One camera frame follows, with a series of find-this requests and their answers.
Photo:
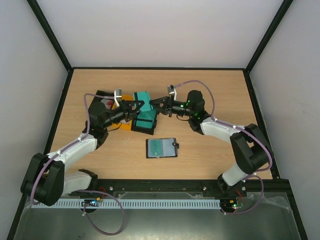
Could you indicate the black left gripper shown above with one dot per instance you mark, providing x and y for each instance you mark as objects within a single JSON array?
[{"x": 127, "y": 109}]

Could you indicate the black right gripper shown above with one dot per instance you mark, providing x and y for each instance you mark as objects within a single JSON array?
[{"x": 169, "y": 107}]

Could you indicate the teal credit card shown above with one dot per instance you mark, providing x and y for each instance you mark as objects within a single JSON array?
[
  {"x": 155, "y": 148},
  {"x": 143, "y": 98}
]

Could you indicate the black leather card holder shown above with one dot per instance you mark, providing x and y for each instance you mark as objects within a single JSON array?
[{"x": 170, "y": 147}]

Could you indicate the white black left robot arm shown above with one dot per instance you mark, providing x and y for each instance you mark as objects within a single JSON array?
[{"x": 45, "y": 181}]

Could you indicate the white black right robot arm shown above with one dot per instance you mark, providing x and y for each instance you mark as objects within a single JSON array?
[{"x": 250, "y": 147}]

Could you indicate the teal card stack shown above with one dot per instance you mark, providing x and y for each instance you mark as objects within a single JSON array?
[{"x": 145, "y": 119}]

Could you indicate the yellow card bin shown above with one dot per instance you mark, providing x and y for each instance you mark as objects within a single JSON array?
[{"x": 125, "y": 125}]

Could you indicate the black card bin right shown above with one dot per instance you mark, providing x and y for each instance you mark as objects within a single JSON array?
[{"x": 142, "y": 130}]

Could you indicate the black card bin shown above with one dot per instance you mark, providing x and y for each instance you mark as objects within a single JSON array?
[
  {"x": 101, "y": 94},
  {"x": 142, "y": 130}
]

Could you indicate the black card bin left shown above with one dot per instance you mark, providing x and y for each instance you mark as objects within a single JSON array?
[{"x": 101, "y": 94}]

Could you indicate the white red card stack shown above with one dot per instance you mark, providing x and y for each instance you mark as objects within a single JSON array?
[{"x": 108, "y": 103}]

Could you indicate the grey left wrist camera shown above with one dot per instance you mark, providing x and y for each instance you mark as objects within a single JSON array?
[{"x": 117, "y": 96}]

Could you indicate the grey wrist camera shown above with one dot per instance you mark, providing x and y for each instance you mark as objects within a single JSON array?
[
  {"x": 171, "y": 90},
  {"x": 117, "y": 96}
]

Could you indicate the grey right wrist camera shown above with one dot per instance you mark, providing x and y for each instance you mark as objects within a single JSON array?
[{"x": 171, "y": 90}]

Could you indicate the black enclosure frame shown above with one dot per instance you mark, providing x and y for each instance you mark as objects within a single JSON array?
[{"x": 281, "y": 12}]

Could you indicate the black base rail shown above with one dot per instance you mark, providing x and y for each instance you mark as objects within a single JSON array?
[{"x": 208, "y": 188}]

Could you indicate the white slotted cable duct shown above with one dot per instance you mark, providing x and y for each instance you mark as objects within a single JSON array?
[{"x": 130, "y": 204}]

